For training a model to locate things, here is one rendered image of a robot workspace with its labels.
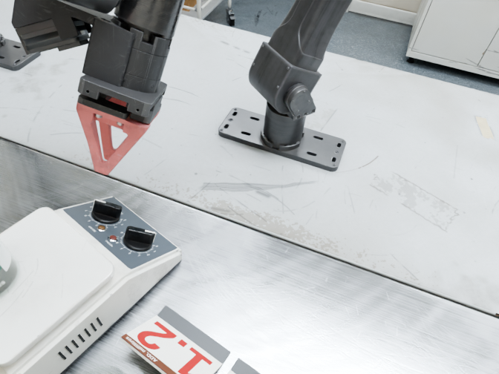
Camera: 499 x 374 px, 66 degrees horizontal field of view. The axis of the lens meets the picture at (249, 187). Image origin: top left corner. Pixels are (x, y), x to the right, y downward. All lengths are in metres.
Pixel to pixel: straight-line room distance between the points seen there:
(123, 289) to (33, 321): 0.08
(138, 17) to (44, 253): 0.24
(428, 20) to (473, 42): 0.29
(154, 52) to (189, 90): 0.35
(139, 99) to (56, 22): 0.10
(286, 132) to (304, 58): 0.12
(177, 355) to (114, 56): 0.29
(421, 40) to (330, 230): 2.24
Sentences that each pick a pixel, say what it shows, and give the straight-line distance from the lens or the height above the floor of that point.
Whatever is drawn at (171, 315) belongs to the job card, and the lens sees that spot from 0.46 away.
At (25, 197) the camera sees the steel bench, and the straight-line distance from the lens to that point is 0.61.
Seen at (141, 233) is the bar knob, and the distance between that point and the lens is 0.44.
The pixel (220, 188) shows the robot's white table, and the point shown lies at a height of 0.90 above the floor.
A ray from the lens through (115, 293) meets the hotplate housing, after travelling 0.42.
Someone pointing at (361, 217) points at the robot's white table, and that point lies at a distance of 0.56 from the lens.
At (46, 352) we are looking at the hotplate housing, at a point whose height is 0.97.
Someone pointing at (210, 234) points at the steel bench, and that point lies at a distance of 0.51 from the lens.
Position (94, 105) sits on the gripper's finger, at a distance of 0.39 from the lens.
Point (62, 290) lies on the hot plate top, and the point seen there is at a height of 0.99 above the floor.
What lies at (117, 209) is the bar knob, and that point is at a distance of 0.47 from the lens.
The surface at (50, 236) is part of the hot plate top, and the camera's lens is 0.44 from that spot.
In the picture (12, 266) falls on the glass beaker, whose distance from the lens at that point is 0.41.
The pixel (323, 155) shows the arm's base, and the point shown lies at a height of 0.91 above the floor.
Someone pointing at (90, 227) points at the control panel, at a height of 0.96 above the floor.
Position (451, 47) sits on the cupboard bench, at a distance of 2.72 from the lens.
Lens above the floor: 1.33
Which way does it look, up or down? 50 degrees down
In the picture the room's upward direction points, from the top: 5 degrees clockwise
